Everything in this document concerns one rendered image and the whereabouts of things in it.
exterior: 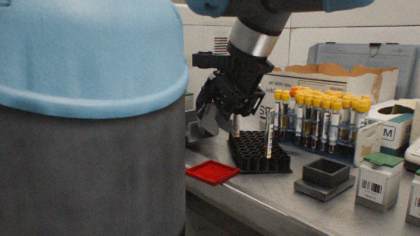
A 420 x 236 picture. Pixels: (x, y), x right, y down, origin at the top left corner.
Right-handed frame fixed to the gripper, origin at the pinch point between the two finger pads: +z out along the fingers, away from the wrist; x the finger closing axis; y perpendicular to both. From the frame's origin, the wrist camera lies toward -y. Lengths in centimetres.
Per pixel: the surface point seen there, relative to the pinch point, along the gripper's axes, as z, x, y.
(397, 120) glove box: -15.4, 27.2, 22.3
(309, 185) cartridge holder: -9.9, -1.0, 23.9
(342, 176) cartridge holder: -12.3, 3.5, 25.8
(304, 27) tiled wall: -10, 60, -26
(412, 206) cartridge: -17.2, 1.7, 34.5
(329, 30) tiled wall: -14, 60, -16
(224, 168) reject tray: -1.4, -4.2, 11.5
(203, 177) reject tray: -2.6, -10.1, 12.5
